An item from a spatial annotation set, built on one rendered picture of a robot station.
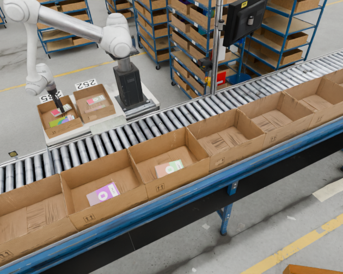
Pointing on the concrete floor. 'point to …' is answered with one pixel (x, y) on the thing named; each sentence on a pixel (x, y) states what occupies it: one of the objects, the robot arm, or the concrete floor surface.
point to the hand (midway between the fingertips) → (60, 107)
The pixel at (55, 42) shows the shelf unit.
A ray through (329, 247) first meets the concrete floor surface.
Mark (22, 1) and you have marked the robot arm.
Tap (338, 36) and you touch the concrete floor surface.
